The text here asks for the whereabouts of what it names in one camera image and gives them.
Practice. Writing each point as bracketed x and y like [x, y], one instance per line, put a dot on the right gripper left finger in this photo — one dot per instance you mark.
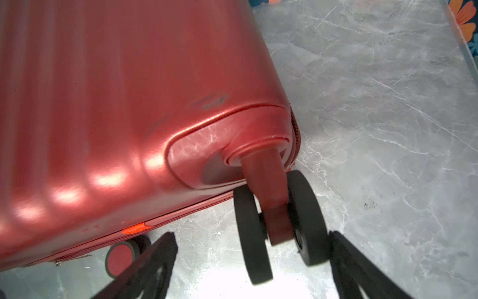
[149, 276]

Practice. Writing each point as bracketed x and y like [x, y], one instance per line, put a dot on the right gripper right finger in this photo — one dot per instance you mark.
[353, 272]

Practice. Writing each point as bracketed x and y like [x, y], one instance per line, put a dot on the red hard-shell suitcase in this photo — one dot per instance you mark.
[118, 117]

